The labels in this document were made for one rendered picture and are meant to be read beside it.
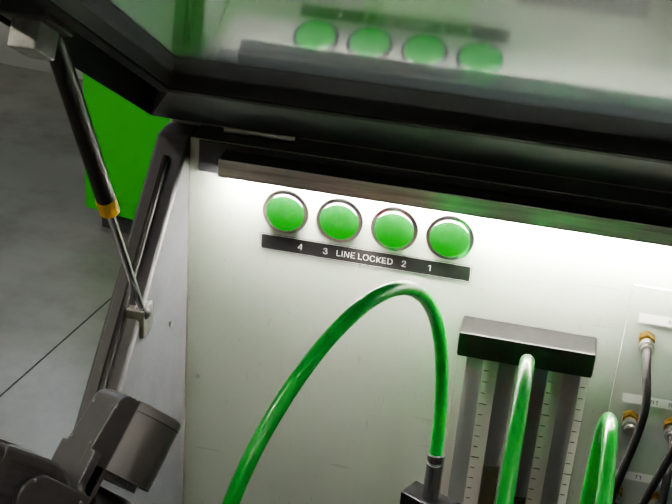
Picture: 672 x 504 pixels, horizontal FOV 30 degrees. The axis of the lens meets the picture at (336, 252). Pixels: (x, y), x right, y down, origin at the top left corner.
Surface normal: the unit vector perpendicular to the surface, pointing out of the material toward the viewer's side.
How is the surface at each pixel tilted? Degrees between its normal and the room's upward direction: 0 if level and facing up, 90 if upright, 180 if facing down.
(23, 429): 0
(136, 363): 90
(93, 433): 44
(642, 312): 90
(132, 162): 90
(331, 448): 90
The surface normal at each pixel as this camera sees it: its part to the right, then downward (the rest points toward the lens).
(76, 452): -0.64, -0.49
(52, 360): 0.07, -0.89
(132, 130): -0.43, 0.38
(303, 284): -0.21, 0.43
